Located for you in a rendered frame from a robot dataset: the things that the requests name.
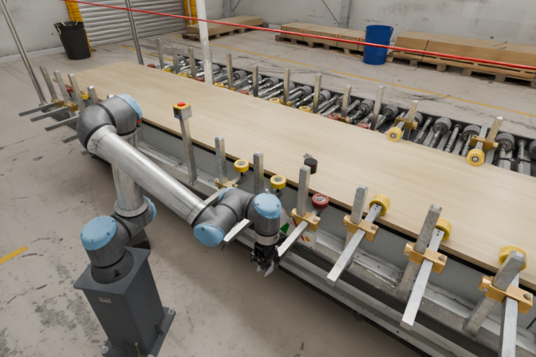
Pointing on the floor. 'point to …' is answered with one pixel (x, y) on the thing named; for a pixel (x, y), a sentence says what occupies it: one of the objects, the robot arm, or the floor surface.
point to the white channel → (202, 17)
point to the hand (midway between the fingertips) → (269, 269)
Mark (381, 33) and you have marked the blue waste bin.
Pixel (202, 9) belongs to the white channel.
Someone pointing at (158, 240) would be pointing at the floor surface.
